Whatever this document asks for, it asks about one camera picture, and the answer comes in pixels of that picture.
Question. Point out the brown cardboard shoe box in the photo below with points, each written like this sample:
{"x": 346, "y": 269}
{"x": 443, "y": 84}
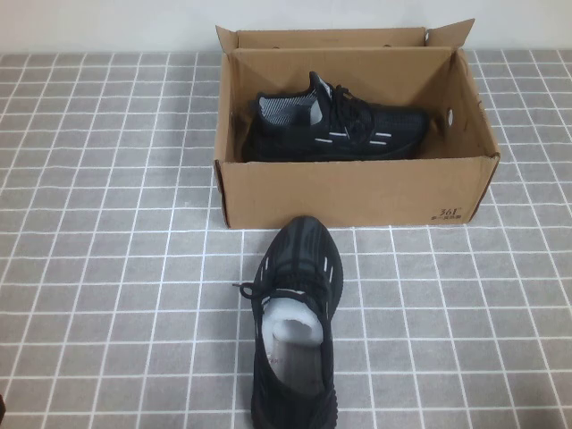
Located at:
{"x": 339, "y": 192}

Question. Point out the grey checked table cloth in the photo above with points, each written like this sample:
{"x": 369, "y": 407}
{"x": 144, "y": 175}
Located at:
{"x": 134, "y": 223}

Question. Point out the black knit sneaker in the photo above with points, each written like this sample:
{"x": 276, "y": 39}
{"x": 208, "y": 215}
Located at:
{"x": 290, "y": 138}
{"x": 295, "y": 250}

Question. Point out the white paper shoe stuffing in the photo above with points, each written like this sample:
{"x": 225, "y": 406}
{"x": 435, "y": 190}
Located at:
{"x": 290, "y": 319}

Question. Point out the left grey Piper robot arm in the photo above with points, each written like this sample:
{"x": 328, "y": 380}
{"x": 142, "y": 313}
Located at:
{"x": 1, "y": 415}

